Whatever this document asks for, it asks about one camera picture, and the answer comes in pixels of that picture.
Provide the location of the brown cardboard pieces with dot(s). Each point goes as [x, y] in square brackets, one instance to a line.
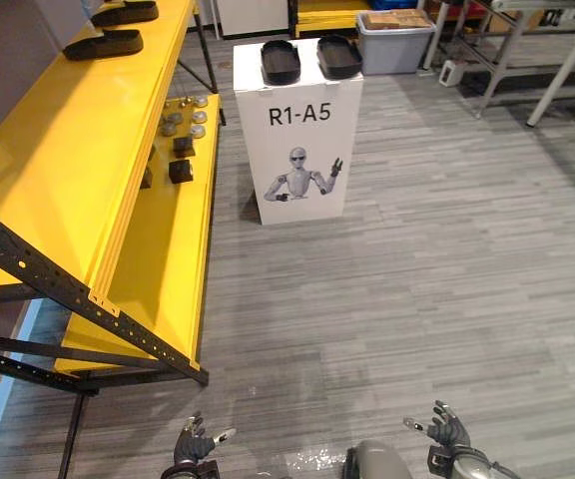
[397, 20]

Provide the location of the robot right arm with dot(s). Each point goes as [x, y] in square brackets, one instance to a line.
[467, 464]

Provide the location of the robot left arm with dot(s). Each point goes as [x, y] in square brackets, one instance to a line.
[192, 471]

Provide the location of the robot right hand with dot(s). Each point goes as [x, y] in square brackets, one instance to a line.
[448, 432]

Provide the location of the black perforated rack frame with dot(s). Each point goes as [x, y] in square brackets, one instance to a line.
[38, 274]

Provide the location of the white cabinet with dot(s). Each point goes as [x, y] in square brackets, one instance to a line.
[252, 17]

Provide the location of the yellow background shelving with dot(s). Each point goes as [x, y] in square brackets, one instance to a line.
[337, 15]

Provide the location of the grey plastic storage bin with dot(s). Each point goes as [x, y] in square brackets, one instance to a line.
[392, 50]

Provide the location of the brass knob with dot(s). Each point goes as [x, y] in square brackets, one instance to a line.
[186, 102]

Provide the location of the robot silver leg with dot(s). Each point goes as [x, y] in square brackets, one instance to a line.
[380, 461]

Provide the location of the silver metal disc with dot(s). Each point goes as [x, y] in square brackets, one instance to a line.
[197, 131]
[201, 103]
[169, 130]
[172, 119]
[199, 117]

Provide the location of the yellow metal shelf board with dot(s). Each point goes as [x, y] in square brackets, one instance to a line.
[172, 259]
[78, 149]

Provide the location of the small black block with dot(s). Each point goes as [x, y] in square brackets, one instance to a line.
[183, 144]
[180, 170]
[146, 178]

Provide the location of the white box printed R1-A5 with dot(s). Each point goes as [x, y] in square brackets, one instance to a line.
[300, 149]

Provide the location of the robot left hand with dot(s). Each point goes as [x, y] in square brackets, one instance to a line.
[192, 446]

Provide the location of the small white floor device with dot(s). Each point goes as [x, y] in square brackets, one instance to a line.
[450, 73]

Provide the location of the black plastic housing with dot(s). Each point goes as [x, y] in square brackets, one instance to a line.
[125, 12]
[280, 62]
[105, 45]
[338, 57]

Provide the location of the grey metal frame table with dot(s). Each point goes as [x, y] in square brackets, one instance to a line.
[507, 55]

